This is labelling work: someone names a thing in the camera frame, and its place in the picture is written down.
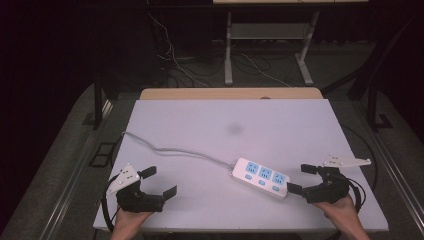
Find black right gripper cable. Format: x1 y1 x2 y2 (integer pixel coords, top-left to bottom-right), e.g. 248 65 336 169
339 123 380 214

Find person's left hand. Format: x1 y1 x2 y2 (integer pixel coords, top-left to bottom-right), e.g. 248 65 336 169
110 209 153 240

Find grey power strip cable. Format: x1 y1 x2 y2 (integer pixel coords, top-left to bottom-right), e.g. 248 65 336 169
122 130 236 169

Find thin white floor cable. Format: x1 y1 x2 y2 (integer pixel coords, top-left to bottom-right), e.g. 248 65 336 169
239 52 292 88
147 12 209 88

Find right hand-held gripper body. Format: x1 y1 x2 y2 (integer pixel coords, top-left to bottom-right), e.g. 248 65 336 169
301 153 372 205

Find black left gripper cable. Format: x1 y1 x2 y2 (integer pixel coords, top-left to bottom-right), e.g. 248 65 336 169
100 172 122 233

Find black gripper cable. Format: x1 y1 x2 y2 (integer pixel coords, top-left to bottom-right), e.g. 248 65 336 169
100 172 122 233
339 123 380 214

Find wooden table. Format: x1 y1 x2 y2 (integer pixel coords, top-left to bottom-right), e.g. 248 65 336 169
139 87 324 101

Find black metal stand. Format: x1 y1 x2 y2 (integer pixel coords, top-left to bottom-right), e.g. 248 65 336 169
365 79 394 133

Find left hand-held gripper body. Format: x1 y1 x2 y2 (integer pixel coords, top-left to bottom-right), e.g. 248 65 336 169
106 163 166 214

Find white table cover board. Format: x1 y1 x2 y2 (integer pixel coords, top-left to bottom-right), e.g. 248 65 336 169
93 98 390 233

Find black floor frame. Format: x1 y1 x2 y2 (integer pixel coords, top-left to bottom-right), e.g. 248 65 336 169
88 142 117 168

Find metal floor rail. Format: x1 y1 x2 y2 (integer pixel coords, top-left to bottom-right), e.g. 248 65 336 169
353 106 424 231
39 99 115 240

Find white power strip blue sockets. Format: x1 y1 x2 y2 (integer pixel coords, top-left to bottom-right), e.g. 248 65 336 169
230 157 291 200

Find person's right hand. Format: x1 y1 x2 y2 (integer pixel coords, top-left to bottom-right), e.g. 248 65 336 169
314 194 371 240

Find white metal desk frame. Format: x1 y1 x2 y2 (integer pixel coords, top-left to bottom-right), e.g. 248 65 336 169
213 0 369 87

